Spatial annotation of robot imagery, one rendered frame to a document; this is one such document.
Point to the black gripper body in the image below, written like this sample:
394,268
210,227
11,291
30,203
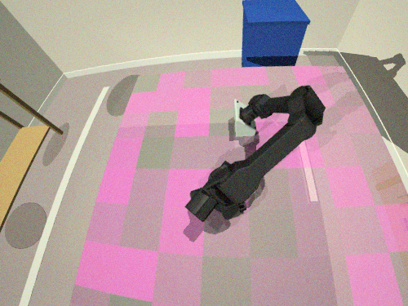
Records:
193,192

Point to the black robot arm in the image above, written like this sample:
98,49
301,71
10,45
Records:
232,184

